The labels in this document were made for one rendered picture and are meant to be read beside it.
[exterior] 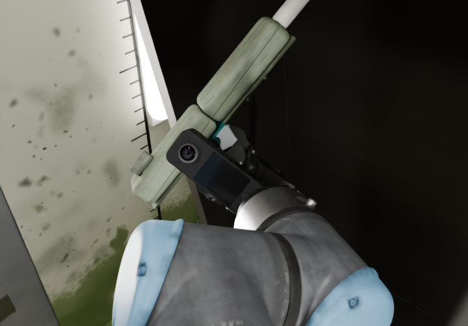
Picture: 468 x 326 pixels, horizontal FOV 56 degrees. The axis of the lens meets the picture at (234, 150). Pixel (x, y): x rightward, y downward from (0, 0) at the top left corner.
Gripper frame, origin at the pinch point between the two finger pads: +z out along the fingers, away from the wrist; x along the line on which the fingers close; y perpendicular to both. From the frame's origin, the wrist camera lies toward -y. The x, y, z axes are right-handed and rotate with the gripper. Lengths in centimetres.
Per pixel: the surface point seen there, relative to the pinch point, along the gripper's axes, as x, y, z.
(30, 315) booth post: -93, 20, 63
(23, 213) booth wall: -58, -1, 61
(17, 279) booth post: -79, 9, 61
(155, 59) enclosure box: 4.1, -9.8, 11.1
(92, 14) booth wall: -1, -14, 69
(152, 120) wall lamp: -20, 20, 80
